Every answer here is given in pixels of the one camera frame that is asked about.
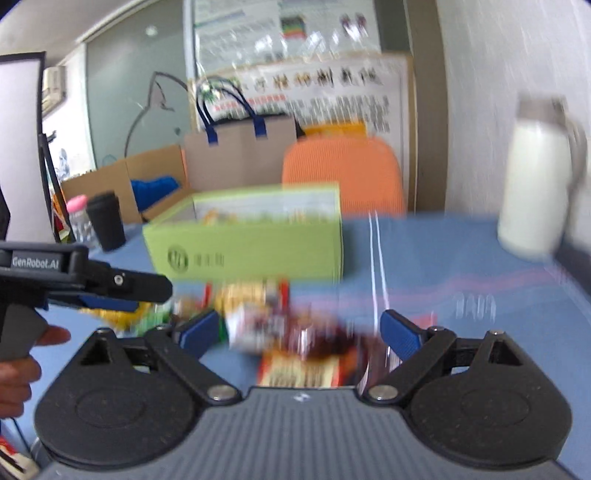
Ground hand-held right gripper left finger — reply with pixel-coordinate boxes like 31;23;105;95
55;308;243;407

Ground clear red-edged date packet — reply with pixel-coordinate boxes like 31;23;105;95
279;316;391;386

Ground small green snack packet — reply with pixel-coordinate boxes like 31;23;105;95
136;302;178;335

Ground clear cracker packet red ends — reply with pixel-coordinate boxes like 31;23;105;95
208;281;289;324

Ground green cardboard box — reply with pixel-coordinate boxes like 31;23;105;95
142;183;345;283

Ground black stand rod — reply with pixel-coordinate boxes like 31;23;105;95
39;131;75;243

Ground white panel black frame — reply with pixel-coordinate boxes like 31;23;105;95
0;52;47;245

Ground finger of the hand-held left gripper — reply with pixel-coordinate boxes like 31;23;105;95
46;290;139;313
85;261;174;304

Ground orange chair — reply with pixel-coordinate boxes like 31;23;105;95
281;137;407;217

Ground cream thermos jug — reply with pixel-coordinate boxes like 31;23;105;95
496;92;588;261

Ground framed text poster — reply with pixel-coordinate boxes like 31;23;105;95
188;53;416;185

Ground brown paper bag blue handles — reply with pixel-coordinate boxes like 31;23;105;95
184;78;298;192

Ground white air conditioner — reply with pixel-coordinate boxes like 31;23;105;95
41;66;66;112

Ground blue striped tablecloth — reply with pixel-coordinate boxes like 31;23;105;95
0;210;591;462

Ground person's left hand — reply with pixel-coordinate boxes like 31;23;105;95
0;325;72;418

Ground large yellow snack packet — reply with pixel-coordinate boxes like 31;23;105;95
85;308;141;333

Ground black cup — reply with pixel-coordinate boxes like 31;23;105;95
86;191;126;252

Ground open cardboard box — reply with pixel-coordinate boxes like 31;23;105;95
60;144;195;227

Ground wall poster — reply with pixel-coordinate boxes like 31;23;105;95
185;0;382;79

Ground clear bottle pink lid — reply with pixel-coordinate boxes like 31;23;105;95
66;195;98;245

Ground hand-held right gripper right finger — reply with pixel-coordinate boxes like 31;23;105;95
367;309;552;407

